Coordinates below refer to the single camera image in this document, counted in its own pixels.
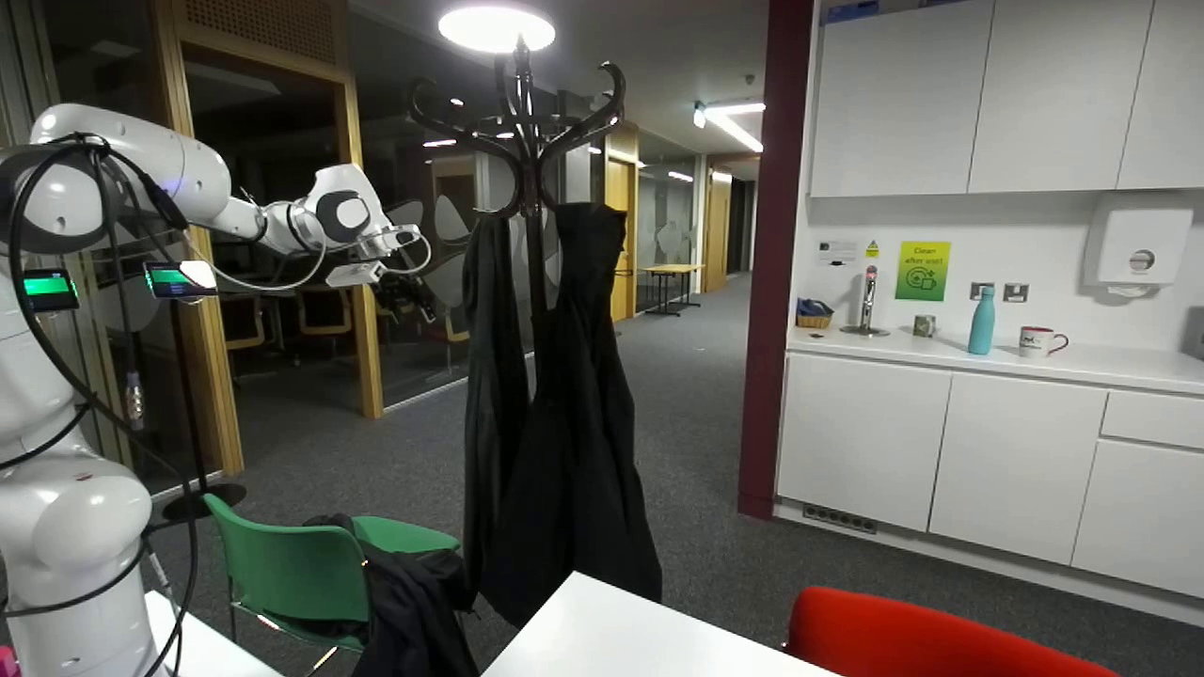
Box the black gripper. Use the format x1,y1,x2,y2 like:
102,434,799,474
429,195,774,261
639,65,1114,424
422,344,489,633
374,246,442,311

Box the black bentwood coat stand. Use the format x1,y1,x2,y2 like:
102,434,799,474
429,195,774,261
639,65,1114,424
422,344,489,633
407,35,629,406

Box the green plastic chair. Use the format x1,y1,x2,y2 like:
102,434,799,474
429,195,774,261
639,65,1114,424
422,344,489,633
198,488,468,671

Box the black garment on chair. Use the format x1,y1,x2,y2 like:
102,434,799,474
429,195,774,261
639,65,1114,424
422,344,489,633
306,510,487,677

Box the red chair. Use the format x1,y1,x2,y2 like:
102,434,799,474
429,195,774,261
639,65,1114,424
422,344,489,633
784,582,1120,677

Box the black jacket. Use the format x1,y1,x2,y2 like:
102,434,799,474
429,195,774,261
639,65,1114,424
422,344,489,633
483,201,666,633

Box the wooden corridor table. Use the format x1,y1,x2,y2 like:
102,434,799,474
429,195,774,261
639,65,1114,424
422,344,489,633
636,261,700,317

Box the round ceiling light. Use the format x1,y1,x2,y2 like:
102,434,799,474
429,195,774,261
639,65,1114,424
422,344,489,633
435,0,560,60

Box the strip ceiling light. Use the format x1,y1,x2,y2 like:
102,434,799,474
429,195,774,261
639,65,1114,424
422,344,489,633
689,98,766,157

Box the white robot mounting table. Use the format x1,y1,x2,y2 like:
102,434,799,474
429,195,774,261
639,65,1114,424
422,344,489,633
142,588,286,677

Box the chrome kitchen tap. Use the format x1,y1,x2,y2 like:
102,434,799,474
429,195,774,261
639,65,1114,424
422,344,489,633
848,261,889,340

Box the teal water bottle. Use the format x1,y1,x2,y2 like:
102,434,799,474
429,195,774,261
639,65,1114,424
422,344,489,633
963,279,1001,360

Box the white upper kitchen cabinets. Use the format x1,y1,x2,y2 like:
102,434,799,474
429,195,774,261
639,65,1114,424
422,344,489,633
804,0,1204,203

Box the white kitchen cabinets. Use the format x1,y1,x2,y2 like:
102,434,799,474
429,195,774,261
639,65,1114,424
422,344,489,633
804,0,1204,203
773,329,1204,611

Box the white lower kitchen cabinets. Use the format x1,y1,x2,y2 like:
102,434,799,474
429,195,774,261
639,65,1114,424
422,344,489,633
773,329,1204,611

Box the white mug with red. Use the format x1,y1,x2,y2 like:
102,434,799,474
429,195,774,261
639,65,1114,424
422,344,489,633
1015,324,1072,360

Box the white paper towel dispenser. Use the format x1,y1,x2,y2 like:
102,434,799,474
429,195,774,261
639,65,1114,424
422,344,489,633
1084,203,1197,306

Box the wooden door frame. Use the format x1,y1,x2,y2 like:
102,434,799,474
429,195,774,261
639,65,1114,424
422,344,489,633
148,0,389,483

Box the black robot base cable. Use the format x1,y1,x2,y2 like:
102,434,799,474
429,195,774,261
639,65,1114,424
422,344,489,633
0,131,212,677

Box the green wall poster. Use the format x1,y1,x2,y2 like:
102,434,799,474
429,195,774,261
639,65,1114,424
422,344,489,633
893,236,956,306

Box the wall power socket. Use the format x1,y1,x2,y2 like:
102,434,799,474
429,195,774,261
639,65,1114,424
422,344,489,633
967,279,1036,309

